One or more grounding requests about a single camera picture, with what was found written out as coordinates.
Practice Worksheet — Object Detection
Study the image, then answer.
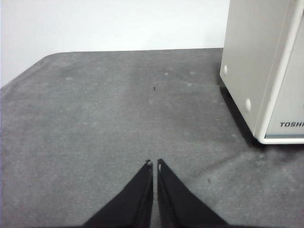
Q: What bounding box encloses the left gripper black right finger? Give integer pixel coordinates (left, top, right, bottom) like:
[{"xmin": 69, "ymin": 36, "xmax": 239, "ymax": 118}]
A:
[{"xmin": 156, "ymin": 158, "xmax": 235, "ymax": 228}]

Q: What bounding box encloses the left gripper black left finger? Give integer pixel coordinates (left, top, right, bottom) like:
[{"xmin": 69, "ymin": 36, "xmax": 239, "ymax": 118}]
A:
[{"xmin": 83, "ymin": 159, "xmax": 154, "ymax": 228}]

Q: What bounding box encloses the cream Toshiba toaster oven body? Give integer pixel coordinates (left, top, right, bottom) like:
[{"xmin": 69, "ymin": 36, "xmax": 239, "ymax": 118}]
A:
[{"xmin": 219, "ymin": 0, "xmax": 304, "ymax": 145}]

